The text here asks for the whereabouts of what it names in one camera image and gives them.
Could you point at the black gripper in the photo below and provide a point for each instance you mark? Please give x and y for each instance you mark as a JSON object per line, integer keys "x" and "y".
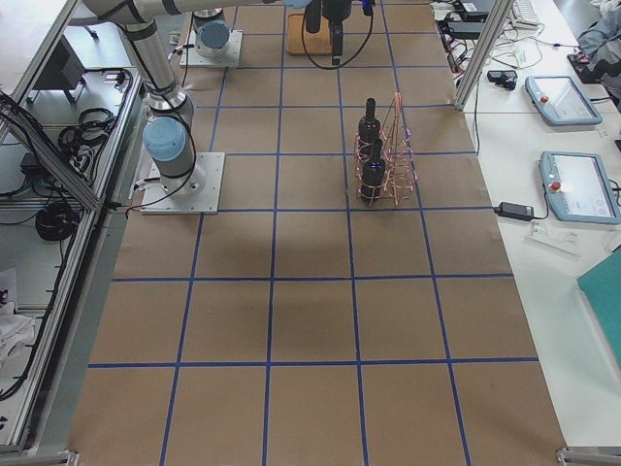
{"x": 334, "y": 11}

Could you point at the dark wine bottle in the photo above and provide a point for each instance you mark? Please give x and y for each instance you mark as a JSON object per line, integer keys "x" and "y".
{"x": 373, "y": 173}
{"x": 313, "y": 16}
{"x": 368, "y": 125}

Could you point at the wooden tray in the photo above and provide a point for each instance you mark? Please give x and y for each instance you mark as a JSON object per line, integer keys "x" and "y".
{"x": 298, "y": 40}

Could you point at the far teach pendant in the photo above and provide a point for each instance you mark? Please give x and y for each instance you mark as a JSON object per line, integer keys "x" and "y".
{"x": 561, "y": 101}

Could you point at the teach pendant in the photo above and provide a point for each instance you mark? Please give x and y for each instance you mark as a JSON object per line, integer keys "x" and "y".
{"x": 577, "y": 187}
{"x": 561, "y": 101}

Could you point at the black power adapter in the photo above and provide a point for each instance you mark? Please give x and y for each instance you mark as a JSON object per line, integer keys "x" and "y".
{"x": 515, "y": 211}

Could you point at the near teach pendant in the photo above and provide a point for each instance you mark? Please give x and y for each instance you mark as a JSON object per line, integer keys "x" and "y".
{"x": 577, "y": 187}

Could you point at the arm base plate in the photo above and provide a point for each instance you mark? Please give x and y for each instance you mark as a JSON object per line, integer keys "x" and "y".
{"x": 202, "y": 56}
{"x": 200, "y": 194}

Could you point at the copper wire bottle basket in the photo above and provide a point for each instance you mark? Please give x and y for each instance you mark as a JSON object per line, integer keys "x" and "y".
{"x": 400, "y": 177}

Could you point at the aluminium frame post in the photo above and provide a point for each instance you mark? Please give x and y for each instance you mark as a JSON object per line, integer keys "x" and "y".
{"x": 486, "y": 41}

